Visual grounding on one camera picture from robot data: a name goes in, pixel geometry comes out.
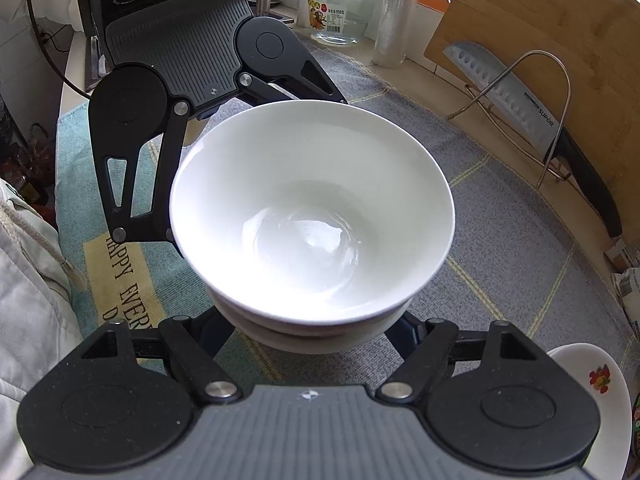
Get stained white fruit plate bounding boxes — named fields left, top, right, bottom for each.
left=548, top=342, right=632, bottom=479

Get white bowl pink flowers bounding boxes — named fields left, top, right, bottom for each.
left=169, top=100, right=456, bottom=326

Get white sleeve forearm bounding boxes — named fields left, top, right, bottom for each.
left=1, top=181, right=82, bottom=479

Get glass jar peach label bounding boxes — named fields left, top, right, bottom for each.
left=308, top=0, right=375, bottom=47

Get clear cling film roll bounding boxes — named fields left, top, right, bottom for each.
left=372, top=0, right=416, bottom=68

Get white plastic food bag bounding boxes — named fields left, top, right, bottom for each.
left=605, top=237, right=640, bottom=333

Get bamboo cutting board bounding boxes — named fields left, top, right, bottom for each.
left=424, top=0, right=639, bottom=242

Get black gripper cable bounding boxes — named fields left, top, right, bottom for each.
left=19, top=0, right=97, bottom=99

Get steel wire rack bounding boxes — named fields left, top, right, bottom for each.
left=444, top=41, right=568, bottom=180

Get steel kitchen knife black handle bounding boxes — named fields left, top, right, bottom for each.
left=444, top=41, right=623, bottom=238

